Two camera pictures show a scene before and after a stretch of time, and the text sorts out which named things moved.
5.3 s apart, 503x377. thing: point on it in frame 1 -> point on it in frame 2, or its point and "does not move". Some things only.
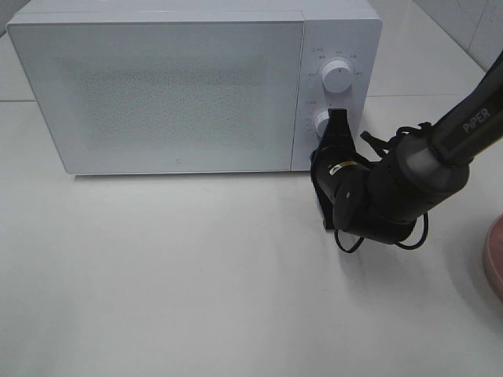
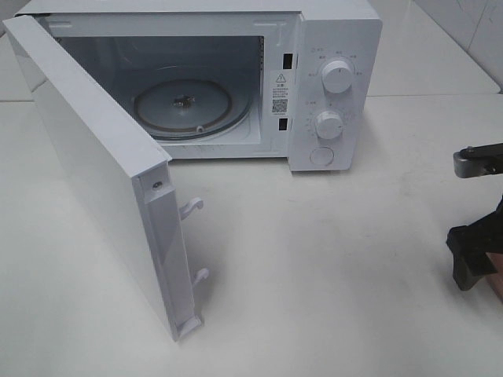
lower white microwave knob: [321, 123] does not move
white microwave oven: [199, 86] does not move
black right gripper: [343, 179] -> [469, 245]
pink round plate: [493, 258] does not move
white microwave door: [119, 97] -> [126, 170]
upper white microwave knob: [337, 76] does not move
